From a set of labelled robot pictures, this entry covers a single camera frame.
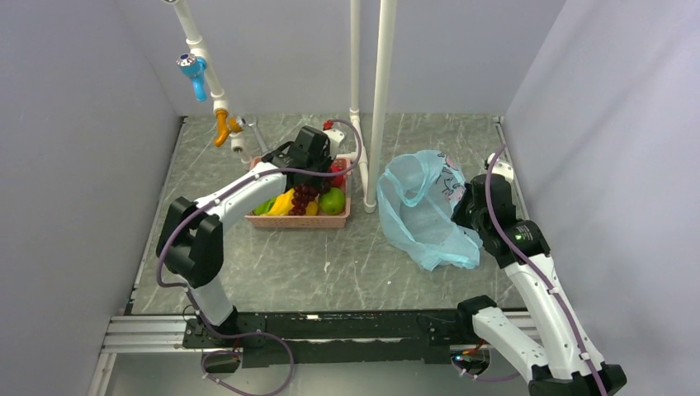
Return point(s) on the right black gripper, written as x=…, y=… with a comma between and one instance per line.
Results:
x=458, y=214

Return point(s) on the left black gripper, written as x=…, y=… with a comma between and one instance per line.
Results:
x=318, y=182

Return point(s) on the red fake apple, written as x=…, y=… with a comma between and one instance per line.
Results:
x=337, y=181

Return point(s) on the dark fake grapes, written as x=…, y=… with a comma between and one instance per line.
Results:
x=302, y=197

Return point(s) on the green fake lime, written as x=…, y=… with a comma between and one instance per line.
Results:
x=333, y=201

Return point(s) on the yellow fake lemon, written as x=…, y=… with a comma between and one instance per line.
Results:
x=312, y=208

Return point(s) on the light blue plastic bag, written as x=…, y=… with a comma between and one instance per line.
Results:
x=416, y=196

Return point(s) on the yellow fake banana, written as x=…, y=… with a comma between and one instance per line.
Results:
x=282, y=205

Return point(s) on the small green fake fruit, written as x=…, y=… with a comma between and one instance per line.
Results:
x=265, y=207

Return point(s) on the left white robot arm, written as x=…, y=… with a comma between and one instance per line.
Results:
x=191, y=243

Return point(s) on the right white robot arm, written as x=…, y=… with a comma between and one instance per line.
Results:
x=563, y=361

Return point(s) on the pink plastic basket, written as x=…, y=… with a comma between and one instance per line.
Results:
x=320, y=221

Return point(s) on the silver wrench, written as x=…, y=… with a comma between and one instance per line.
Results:
x=252, y=123

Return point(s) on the orange plastic faucet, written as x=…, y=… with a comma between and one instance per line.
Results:
x=226, y=125

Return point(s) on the blue plastic faucet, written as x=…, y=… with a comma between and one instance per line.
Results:
x=194, y=67

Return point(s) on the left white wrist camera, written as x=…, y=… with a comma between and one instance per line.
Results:
x=336, y=137

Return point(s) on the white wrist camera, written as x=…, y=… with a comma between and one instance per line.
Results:
x=336, y=137
x=501, y=167

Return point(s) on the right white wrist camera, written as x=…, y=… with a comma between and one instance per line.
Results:
x=501, y=167

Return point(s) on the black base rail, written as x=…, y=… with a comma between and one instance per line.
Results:
x=430, y=336

